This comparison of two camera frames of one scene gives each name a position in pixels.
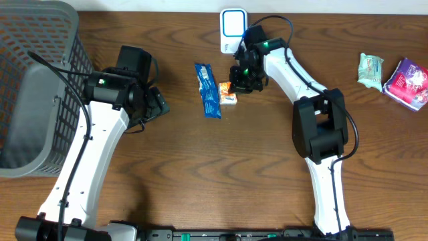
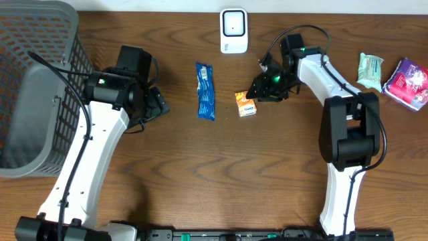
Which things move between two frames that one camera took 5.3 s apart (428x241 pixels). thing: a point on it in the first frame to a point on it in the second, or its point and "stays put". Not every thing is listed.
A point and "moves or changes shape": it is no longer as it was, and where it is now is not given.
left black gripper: x=158 y=104 stays put
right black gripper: x=245 y=84 to x=262 y=84
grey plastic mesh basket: x=40 y=103 stays put
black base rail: x=266 y=234 stays put
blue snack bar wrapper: x=208 y=88 moves or changes shape
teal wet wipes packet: x=370 y=71 stays put
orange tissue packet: x=227 y=98 to x=246 y=107
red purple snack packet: x=408 y=84 stays put
